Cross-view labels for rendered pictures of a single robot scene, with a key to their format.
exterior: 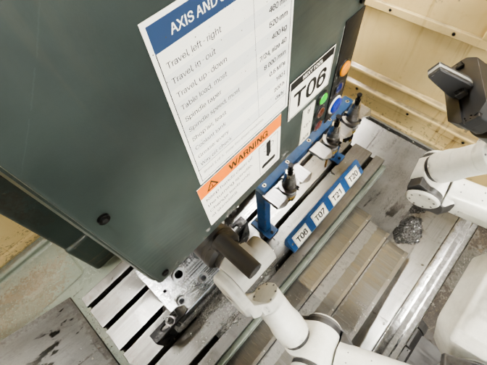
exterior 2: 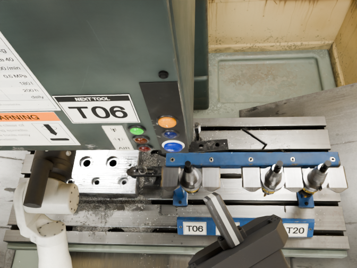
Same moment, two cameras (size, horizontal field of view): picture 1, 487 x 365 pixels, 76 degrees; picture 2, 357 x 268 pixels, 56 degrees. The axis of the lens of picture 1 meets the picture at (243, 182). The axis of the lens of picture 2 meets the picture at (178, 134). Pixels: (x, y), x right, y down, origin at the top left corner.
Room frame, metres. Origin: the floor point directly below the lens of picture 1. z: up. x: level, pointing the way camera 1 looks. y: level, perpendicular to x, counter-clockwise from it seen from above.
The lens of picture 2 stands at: (0.25, -0.37, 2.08)
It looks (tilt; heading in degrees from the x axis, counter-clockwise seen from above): 63 degrees down; 52
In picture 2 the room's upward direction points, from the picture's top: 11 degrees counter-clockwise
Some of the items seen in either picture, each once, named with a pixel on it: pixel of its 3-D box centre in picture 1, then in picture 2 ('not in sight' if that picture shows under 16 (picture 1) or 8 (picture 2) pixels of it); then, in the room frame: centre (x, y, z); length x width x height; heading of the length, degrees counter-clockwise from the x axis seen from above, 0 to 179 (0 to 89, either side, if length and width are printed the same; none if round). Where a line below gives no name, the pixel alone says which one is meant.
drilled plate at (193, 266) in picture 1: (190, 264); (100, 164); (0.33, 0.23, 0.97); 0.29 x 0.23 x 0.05; 130
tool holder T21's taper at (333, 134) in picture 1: (334, 131); (275, 173); (0.59, -0.30, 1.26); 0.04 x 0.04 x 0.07
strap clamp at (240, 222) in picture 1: (232, 235); (146, 174); (0.41, 0.07, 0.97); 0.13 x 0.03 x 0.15; 130
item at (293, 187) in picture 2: (341, 129); (293, 179); (0.62, -0.34, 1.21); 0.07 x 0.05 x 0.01; 40
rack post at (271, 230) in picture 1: (263, 211); (177, 179); (0.45, -0.05, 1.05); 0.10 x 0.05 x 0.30; 40
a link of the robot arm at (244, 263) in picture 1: (237, 256); (50, 185); (0.19, 0.03, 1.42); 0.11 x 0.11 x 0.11; 40
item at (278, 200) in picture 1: (277, 198); (170, 178); (0.41, -0.09, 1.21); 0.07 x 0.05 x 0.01; 40
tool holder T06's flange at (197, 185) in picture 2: (288, 185); (190, 178); (0.44, -0.13, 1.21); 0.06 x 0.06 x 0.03
